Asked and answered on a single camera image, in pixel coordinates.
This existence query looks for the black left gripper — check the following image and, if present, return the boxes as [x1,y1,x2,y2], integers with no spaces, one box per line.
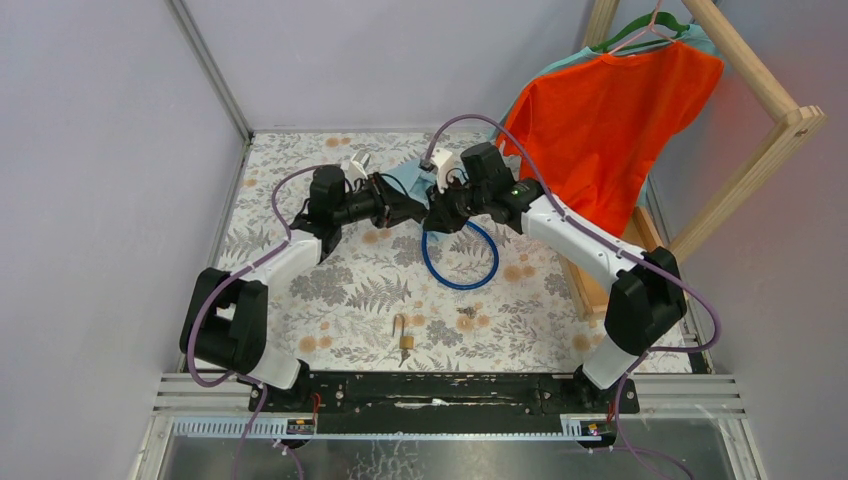
[331,171,423,229]

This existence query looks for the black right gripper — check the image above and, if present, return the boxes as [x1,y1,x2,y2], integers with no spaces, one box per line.
[424,174,490,235]

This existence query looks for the blue cable lock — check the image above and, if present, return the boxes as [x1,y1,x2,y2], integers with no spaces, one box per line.
[420,221,501,291]

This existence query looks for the brass padlock with key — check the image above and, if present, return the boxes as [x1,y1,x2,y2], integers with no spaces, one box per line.
[392,313,414,367]

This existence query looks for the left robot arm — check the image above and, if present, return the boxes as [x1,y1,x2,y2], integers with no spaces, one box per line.
[179,165,428,411]

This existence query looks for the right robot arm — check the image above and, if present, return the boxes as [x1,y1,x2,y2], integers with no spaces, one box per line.
[420,143,687,412]

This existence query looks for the light blue towel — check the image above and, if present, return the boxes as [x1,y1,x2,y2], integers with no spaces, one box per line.
[382,159,436,206]

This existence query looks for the wooden clothes rack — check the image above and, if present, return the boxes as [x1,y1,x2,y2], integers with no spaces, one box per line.
[559,0,827,322]

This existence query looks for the orange t-shirt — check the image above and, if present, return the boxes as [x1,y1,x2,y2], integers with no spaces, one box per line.
[496,42,724,236]

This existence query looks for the pink clothes hanger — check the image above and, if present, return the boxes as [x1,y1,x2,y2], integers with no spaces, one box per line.
[609,0,675,55]

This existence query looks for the green clothes hanger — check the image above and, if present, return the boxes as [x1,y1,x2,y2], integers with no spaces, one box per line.
[590,11,689,54]

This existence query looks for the teal t-shirt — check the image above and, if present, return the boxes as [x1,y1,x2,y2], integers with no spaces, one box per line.
[490,25,724,172]

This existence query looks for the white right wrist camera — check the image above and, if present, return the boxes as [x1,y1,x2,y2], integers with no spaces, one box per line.
[419,148,458,193]

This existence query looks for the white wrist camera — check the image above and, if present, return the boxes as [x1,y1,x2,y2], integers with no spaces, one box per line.
[419,148,458,193]
[342,150,371,184]

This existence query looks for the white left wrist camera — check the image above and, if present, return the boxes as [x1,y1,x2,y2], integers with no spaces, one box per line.
[342,150,371,184]

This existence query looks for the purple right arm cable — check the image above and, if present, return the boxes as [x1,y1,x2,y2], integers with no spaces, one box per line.
[423,113,723,480]

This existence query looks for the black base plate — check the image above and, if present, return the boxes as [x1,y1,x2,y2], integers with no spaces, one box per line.
[248,371,640,421]

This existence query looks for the aluminium slotted rail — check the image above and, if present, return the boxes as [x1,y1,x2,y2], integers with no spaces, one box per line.
[172,413,617,443]

